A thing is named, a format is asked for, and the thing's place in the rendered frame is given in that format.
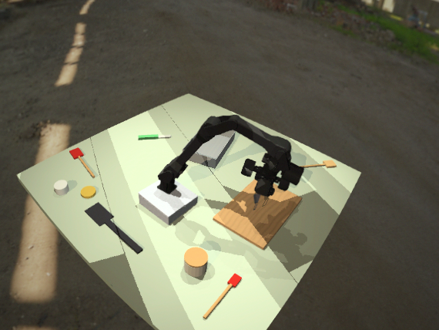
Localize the black spatula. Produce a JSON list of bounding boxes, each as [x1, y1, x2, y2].
[[84, 202, 143, 254]]

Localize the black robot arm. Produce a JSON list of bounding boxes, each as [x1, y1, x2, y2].
[[157, 115, 304, 197]]

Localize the white short cylinder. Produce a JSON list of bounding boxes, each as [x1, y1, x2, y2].
[[54, 180, 69, 195]]

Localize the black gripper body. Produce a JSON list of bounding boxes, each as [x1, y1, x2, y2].
[[241, 159, 290, 191]]

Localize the green-handled screwdriver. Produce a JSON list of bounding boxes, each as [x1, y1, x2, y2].
[[139, 134, 171, 140]]

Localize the light wooden board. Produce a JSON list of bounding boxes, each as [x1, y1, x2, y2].
[[213, 179, 302, 249]]

